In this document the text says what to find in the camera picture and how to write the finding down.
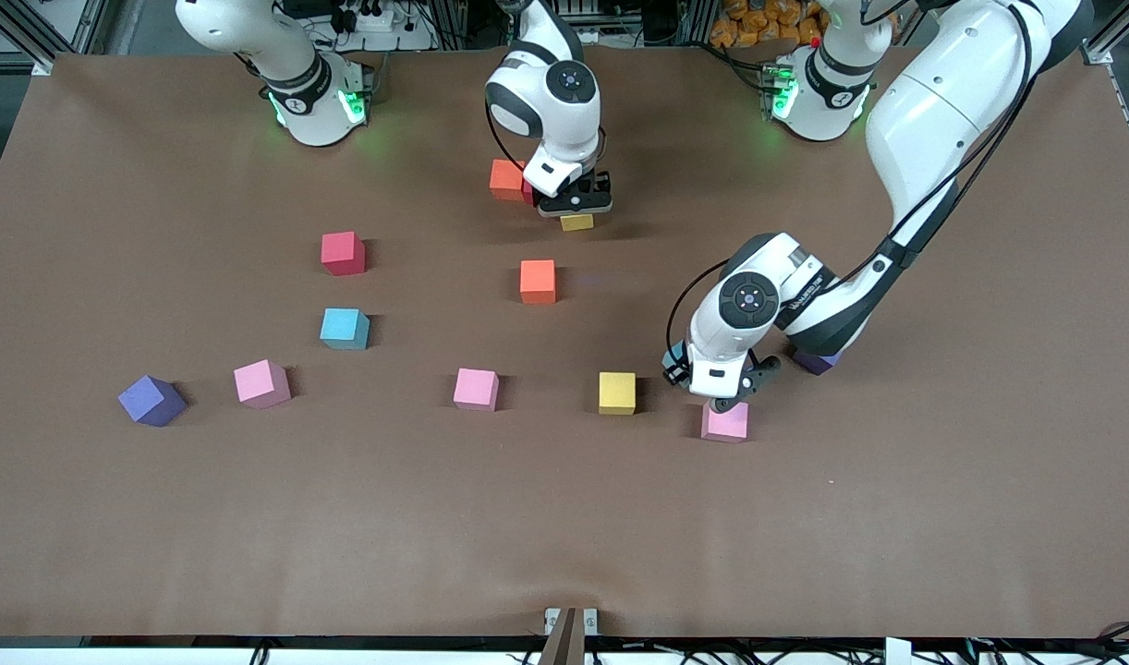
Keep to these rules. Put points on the white power strip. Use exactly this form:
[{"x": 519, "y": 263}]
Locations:
[
  {"x": 592, "y": 37},
  {"x": 407, "y": 39}
]

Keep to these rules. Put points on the blue foam cube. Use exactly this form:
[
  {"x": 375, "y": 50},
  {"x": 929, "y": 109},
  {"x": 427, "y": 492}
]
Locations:
[
  {"x": 676, "y": 354},
  {"x": 345, "y": 328}
]

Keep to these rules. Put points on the purple foam cube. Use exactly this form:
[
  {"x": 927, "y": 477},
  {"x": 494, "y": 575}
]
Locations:
[
  {"x": 816, "y": 363},
  {"x": 151, "y": 400}
]

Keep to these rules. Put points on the small white block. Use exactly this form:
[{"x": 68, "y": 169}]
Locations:
[{"x": 897, "y": 651}]

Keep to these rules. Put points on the red foam cube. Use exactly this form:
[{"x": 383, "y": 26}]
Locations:
[
  {"x": 528, "y": 192},
  {"x": 343, "y": 253}
]

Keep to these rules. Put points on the yellow foam cube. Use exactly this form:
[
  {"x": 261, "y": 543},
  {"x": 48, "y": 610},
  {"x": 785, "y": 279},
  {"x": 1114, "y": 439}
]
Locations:
[
  {"x": 576, "y": 223},
  {"x": 617, "y": 392}
]

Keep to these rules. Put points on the brown paper table cover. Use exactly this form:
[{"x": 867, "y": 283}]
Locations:
[{"x": 564, "y": 536}]

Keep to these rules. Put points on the aluminium frame profile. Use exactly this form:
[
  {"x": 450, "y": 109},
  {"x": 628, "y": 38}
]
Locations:
[
  {"x": 1110, "y": 44},
  {"x": 19, "y": 35}
]

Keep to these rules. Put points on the orange foam cube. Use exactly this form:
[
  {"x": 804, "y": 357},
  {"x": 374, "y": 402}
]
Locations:
[
  {"x": 538, "y": 281},
  {"x": 506, "y": 180}
]

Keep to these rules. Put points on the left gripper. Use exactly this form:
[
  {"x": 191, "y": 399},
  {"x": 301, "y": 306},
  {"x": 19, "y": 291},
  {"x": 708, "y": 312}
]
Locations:
[{"x": 729, "y": 404}]

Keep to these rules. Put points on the brown vertical bar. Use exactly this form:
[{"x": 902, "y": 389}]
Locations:
[{"x": 564, "y": 642}]

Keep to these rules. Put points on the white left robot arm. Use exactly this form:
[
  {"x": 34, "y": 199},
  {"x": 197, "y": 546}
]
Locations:
[{"x": 934, "y": 129}]

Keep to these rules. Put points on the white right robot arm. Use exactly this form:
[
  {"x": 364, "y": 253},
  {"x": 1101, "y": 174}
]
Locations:
[{"x": 551, "y": 102}]

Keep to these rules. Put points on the pink foam cube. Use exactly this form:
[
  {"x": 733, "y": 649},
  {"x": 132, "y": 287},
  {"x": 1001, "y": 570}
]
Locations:
[
  {"x": 726, "y": 425},
  {"x": 261, "y": 383},
  {"x": 476, "y": 389}
]

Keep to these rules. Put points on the pile of orange bags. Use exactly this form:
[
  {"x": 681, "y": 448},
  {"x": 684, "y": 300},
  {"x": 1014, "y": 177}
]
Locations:
[{"x": 768, "y": 23}]

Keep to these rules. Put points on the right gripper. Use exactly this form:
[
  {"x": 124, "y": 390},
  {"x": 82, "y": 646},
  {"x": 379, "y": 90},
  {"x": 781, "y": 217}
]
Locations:
[{"x": 600, "y": 182}]

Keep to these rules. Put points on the silver metal bracket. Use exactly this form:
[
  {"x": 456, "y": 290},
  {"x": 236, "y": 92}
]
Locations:
[{"x": 590, "y": 621}]

